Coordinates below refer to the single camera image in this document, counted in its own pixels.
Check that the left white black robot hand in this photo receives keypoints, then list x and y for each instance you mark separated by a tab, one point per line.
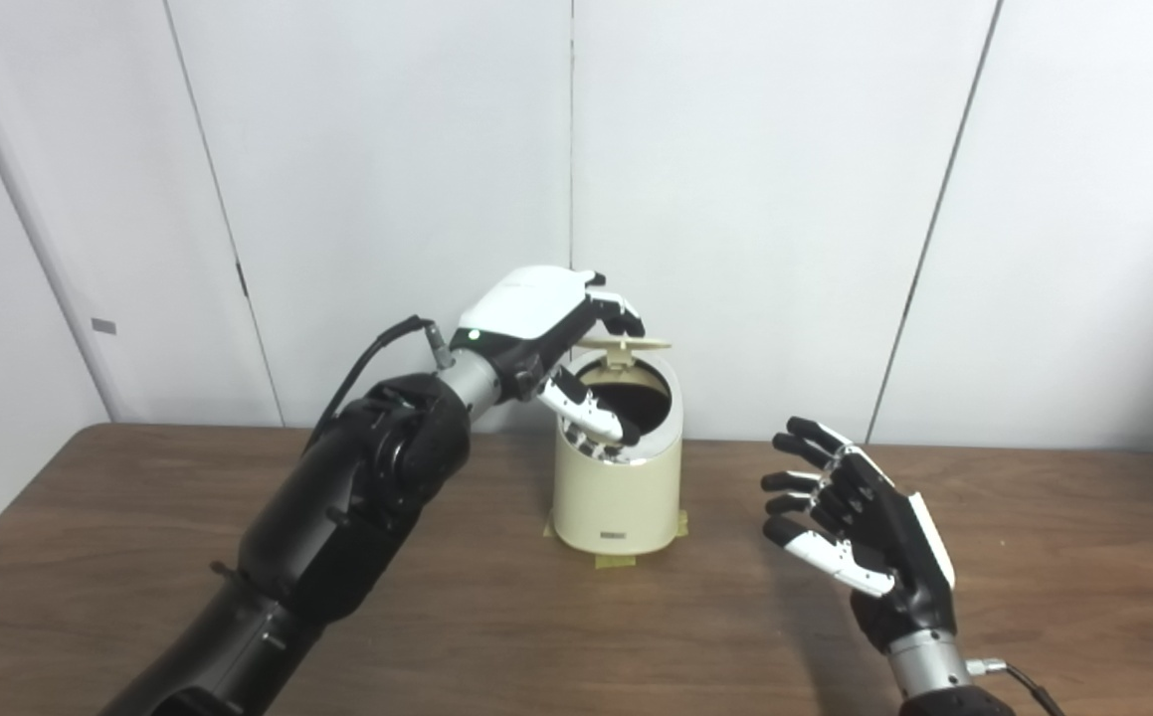
526	303

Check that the cream-colored bin body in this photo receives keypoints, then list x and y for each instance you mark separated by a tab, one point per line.
616	492

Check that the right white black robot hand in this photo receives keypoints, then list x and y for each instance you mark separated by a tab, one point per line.
884	537

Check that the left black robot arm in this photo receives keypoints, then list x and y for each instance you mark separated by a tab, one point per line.
357	497

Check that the cream round bin lid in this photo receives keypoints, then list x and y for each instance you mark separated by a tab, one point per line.
636	344

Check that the small grey wall label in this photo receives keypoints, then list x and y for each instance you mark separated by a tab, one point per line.
103	326

